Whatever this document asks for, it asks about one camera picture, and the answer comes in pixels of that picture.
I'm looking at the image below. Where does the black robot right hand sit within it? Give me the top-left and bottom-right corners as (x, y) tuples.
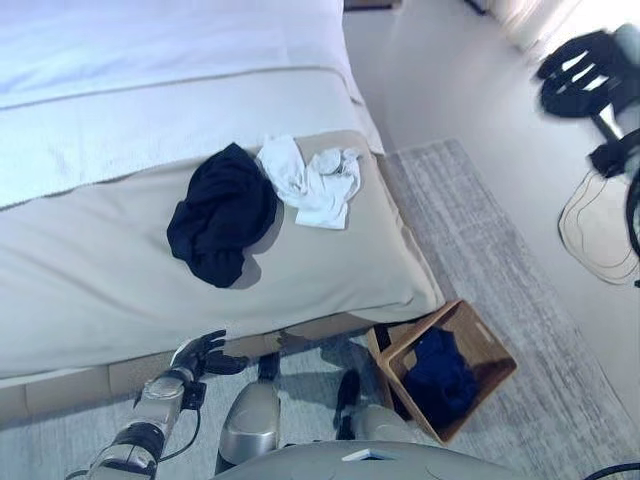
(534, 29), (624, 120)

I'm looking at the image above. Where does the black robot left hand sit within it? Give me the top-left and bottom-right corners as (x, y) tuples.
(169, 328), (250, 382)

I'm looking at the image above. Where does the black garment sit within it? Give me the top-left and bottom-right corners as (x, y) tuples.
(167, 142), (279, 289)

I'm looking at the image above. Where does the white garment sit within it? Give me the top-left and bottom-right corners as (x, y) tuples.
(255, 132), (364, 231)

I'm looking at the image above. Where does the blue garment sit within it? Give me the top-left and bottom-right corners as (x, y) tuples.
(402, 327), (479, 426)

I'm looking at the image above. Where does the white bed sheet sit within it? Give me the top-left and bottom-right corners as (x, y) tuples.
(0, 0), (386, 211)

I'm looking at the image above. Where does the brown wicker basket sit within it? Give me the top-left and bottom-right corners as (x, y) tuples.
(367, 298), (519, 446)

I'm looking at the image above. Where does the silver robot left leg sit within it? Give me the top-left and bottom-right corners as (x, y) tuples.
(217, 352), (282, 474)

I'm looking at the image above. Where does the silver robot leg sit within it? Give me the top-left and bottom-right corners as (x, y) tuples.
(217, 352), (282, 474)
(332, 368), (411, 444)

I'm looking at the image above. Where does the beige duvet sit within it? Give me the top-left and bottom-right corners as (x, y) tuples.
(0, 128), (446, 381)

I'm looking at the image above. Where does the grey robot torso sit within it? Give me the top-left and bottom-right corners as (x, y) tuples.
(212, 438), (531, 480)

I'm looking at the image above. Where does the silver robot right leg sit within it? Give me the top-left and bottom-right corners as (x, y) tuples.
(332, 368), (411, 444)

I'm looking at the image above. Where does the grey striped rug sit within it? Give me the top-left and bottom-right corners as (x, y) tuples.
(0, 137), (640, 480)

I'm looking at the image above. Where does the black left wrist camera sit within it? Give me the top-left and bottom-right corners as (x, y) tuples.
(182, 382), (208, 411)

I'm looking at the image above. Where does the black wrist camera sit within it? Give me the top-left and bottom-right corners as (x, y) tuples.
(182, 382), (208, 411)
(588, 142), (627, 179)

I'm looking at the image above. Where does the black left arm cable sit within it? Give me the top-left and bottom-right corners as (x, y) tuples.
(159, 408), (202, 461)

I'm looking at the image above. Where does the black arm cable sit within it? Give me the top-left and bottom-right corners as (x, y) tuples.
(159, 408), (202, 461)
(582, 459), (640, 480)

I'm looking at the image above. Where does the tan padded bed frame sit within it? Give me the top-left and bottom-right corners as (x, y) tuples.
(0, 319), (381, 431)

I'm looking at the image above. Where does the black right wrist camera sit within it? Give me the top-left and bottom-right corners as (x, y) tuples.
(588, 142), (627, 179)

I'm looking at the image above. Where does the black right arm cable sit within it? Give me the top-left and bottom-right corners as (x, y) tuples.
(582, 459), (640, 480)

